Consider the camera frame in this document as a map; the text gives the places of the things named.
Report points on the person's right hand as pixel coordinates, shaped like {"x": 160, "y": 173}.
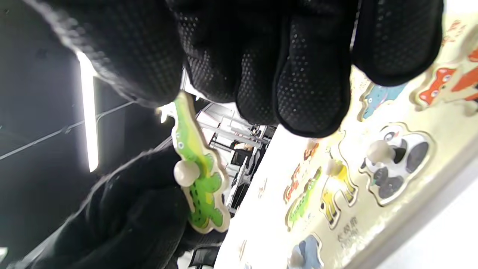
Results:
{"x": 261, "y": 45}

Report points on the person's left hand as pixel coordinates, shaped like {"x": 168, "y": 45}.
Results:
{"x": 123, "y": 224}

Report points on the crocodile wooden puzzle piece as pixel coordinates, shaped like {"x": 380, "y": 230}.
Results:
{"x": 198, "y": 175}

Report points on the lion puzzle piece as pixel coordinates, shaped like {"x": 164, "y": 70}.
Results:
{"x": 310, "y": 151}

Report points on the yellow giraffe puzzle piece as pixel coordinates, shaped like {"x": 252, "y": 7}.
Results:
{"x": 336, "y": 190}

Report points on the blue elephant puzzle piece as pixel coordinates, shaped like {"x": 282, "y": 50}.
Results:
{"x": 306, "y": 250}

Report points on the panda puzzle piece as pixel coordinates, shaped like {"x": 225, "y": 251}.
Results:
{"x": 407, "y": 160}

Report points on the wooden animal puzzle frame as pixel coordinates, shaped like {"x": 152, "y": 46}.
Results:
{"x": 444, "y": 127}

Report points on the cluttered workbench row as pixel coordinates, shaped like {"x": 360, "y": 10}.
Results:
{"x": 242, "y": 149}

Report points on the thin ceiling pipe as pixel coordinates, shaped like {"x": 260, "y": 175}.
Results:
{"x": 67, "y": 129}

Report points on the ceiling light strip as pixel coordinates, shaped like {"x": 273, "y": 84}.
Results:
{"x": 89, "y": 112}

